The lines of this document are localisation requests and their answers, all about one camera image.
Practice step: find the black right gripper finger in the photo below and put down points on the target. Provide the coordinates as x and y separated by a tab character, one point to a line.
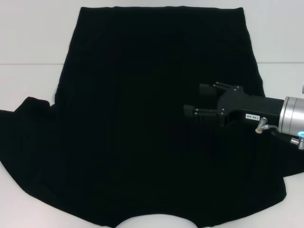
202	114
206	90

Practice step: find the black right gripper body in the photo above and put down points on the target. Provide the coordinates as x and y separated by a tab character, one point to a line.
256	107

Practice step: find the black shirt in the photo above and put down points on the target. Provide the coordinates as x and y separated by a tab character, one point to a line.
130	118

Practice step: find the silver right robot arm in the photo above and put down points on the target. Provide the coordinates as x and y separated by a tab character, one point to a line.
292	114

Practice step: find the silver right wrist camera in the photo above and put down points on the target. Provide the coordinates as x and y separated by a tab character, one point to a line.
302	88

